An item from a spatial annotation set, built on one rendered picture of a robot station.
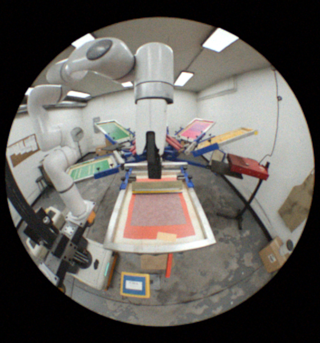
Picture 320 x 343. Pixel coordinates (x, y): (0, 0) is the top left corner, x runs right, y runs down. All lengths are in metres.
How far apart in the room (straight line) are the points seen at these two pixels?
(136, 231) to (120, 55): 0.68
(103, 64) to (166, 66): 0.10
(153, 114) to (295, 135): 2.06
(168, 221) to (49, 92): 0.86
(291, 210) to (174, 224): 1.88
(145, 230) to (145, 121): 0.56
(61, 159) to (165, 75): 0.41
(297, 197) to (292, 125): 1.06
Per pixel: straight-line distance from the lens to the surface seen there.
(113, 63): 0.20
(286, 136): 2.13
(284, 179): 2.12
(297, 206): 2.05
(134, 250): 0.55
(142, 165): 1.07
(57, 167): 0.43
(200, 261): 1.61
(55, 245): 0.52
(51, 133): 0.46
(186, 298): 1.56
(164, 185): 0.81
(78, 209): 0.53
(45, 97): 0.49
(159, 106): 0.17
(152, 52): 0.22
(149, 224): 0.64
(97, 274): 1.39
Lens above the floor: 1.50
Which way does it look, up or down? 30 degrees down
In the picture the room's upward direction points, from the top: straight up
